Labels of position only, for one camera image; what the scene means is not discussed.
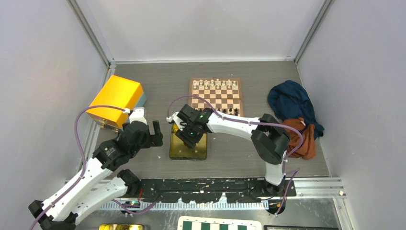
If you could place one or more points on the dark blue cloth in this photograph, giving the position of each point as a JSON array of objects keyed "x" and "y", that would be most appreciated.
[{"x": 290, "y": 100}]

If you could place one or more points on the green white chess mat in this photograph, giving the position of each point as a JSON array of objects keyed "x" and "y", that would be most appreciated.
[{"x": 198, "y": 223}]

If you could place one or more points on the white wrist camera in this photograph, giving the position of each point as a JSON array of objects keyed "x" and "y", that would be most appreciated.
[
  {"x": 174, "y": 119},
  {"x": 136, "y": 115}
]

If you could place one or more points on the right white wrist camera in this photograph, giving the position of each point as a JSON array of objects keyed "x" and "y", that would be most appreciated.
[{"x": 174, "y": 119}]

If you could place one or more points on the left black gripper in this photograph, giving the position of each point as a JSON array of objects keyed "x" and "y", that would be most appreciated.
[{"x": 153, "y": 140}]

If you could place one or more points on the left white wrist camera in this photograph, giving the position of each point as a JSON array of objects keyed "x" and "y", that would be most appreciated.
[{"x": 136, "y": 115}]

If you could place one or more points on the gold metal tray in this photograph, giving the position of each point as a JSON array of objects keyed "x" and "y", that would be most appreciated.
[{"x": 179, "y": 151}]

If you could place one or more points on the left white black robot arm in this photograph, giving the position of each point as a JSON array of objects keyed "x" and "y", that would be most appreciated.
[{"x": 76, "y": 199}]

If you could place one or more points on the wooden chess board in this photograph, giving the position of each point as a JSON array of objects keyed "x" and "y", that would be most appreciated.
[{"x": 230, "y": 97}]

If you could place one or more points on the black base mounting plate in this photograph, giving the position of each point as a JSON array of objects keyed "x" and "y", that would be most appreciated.
[{"x": 206, "y": 190}]

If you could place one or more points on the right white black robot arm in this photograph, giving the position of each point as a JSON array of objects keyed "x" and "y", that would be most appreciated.
[{"x": 268, "y": 137}]

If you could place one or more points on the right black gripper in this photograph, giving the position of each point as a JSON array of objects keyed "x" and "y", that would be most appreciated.
[{"x": 190, "y": 143}]

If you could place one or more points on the orange yellow box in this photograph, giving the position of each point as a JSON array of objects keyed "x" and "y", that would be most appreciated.
[{"x": 118, "y": 92}]

